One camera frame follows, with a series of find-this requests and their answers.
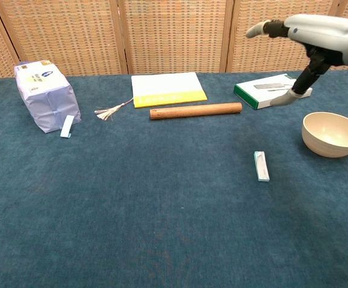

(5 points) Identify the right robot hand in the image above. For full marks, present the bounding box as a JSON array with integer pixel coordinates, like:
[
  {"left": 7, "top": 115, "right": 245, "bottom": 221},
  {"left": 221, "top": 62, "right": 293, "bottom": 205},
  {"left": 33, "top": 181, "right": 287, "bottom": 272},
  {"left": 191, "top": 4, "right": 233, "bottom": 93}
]
[{"left": 245, "top": 13, "right": 348, "bottom": 107}]

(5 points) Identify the light blue rectangular block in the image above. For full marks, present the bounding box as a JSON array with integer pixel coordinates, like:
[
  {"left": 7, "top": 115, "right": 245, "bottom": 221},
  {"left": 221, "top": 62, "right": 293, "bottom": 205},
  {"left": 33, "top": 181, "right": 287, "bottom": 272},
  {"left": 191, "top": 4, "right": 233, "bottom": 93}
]
[{"left": 253, "top": 151, "right": 271, "bottom": 182}]

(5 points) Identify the light blue strip piece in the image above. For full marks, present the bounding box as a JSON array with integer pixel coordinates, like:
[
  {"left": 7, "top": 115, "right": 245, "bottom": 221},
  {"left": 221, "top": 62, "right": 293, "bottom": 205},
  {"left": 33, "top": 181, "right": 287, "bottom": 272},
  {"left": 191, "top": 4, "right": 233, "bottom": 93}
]
[{"left": 59, "top": 115, "right": 76, "bottom": 139}]

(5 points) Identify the white green product box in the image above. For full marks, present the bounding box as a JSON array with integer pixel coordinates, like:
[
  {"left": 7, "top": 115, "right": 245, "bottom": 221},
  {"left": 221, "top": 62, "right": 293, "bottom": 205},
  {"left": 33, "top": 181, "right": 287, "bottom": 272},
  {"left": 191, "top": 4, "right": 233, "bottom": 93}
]
[{"left": 233, "top": 73, "right": 313, "bottom": 110}]

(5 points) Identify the beige bowl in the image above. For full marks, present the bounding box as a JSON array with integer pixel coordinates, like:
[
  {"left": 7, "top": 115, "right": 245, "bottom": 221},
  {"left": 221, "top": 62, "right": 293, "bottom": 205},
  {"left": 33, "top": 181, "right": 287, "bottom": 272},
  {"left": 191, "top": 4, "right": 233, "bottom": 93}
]
[{"left": 301, "top": 112, "right": 348, "bottom": 158}]

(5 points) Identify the wooden rolling pin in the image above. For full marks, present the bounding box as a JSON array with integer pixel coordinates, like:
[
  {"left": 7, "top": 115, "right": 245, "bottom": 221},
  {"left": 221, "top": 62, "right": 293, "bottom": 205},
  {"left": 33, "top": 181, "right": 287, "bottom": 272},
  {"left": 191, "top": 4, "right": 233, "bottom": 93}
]
[{"left": 149, "top": 102, "right": 244, "bottom": 121}]

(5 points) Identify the white and yellow notebook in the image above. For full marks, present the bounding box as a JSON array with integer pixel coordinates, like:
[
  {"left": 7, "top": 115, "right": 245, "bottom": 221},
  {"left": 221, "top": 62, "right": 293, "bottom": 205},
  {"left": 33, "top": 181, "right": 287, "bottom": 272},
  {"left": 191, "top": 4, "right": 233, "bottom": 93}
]
[{"left": 131, "top": 71, "right": 208, "bottom": 109}]

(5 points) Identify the white tassel bookmark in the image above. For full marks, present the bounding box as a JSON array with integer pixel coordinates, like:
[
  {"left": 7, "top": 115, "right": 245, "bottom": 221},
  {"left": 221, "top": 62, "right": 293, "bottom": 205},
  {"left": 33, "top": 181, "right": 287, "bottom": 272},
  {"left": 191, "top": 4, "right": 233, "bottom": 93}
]
[{"left": 94, "top": 98, "right": 134, "bottom": 122}]

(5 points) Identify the teal tablecloth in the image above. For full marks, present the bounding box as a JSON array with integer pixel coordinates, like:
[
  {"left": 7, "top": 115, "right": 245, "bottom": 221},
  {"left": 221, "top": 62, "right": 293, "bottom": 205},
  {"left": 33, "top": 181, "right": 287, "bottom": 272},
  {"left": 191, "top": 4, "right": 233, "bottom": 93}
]
[{"left": 0, "top": 69, "right": 348, "bottom": 288}]

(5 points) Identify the lavender wrapped tissue pack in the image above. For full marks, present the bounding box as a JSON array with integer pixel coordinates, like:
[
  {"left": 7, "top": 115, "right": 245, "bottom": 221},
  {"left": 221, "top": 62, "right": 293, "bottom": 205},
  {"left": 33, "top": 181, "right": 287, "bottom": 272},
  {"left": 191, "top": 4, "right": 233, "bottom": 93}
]
[{"left": 14, "top": 60, "right": 82, "bottom": 134}]

